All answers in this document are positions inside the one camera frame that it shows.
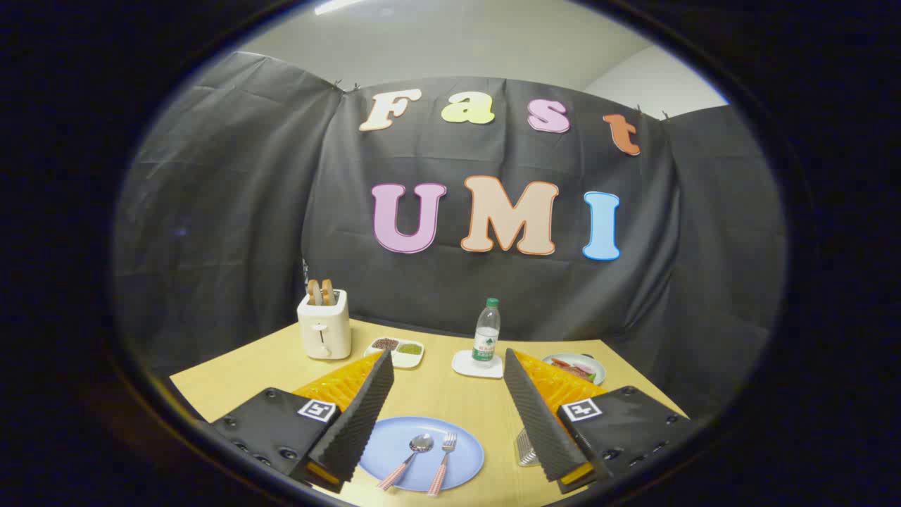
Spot white divided condiment dish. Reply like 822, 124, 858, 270
364, 337, 425, 369

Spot blue round plate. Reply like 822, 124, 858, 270
359, 416, 486, 492

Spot pale green food plate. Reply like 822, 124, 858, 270
541, 353, 607, 387

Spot spoon with red checked handle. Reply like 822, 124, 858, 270
377, 434, 435, 492

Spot white square coaster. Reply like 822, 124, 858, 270
451, 349, 505, 380

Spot cream toaster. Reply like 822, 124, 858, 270
297, 289, 352, 361

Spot sliced meat and vegetables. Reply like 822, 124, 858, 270
550, 358, 596, 381

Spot metal wire cutlery basket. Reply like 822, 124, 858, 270
515, 427, 541, 468

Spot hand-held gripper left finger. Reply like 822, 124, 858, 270
211, 350, 395, 494

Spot clear green-capped water bottle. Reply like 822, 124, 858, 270
472, 298, 502, 368

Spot black backdrop cloth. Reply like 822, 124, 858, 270
113, 51, 788, 423

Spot fork with red checked handle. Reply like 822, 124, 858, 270
427, 432, 458, 497

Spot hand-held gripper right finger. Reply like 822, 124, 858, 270
503, 349, 694, 494

